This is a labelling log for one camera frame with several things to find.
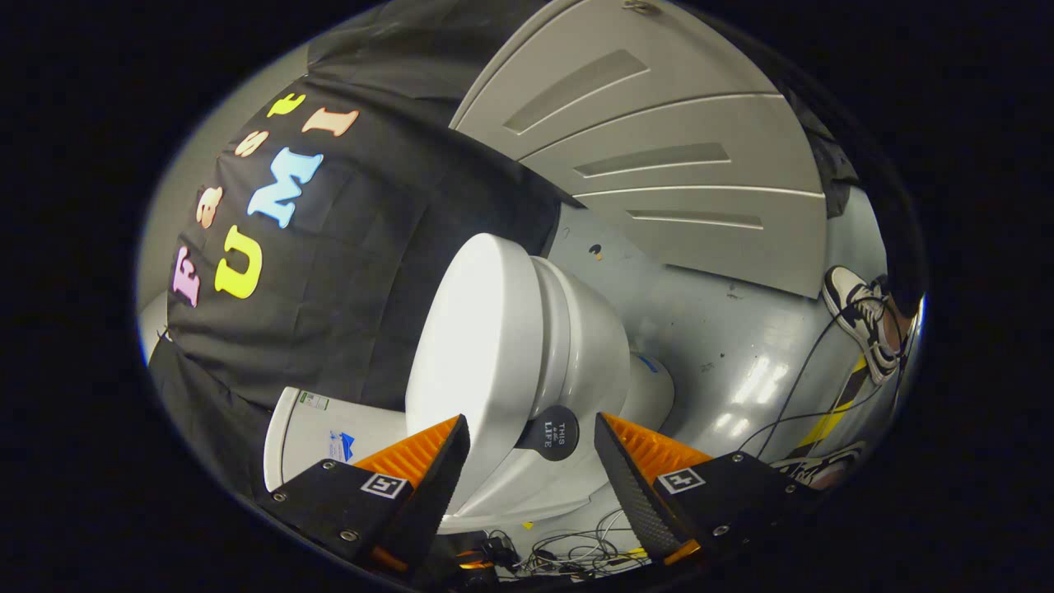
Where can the black and white sneaker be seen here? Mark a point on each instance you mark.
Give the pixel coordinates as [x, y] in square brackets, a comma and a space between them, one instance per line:
[819, 465]
[860, 317]

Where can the yellow black floor tape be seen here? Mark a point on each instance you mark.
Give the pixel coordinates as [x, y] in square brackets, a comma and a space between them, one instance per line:
[832, 412]

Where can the grey drawer cabinet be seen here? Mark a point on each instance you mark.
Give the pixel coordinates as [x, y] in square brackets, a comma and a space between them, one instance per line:
[659, 123]

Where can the white toilet tank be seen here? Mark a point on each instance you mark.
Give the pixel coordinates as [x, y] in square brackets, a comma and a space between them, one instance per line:
[305, 436]

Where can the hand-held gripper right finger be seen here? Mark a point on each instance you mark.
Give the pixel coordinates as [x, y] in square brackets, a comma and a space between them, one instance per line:
[630, 494]

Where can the white toilet bowl with seat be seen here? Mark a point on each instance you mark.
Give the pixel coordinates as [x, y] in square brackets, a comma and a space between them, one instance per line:
[593, 338]

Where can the person's leg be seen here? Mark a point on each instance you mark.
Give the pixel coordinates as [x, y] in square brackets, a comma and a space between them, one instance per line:
[906, 272]

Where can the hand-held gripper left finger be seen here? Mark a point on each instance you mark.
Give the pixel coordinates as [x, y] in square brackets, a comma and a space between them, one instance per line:
[432, 494]

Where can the black backdrop cloth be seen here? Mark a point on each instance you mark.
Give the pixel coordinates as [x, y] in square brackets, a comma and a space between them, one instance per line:
[354, 247]

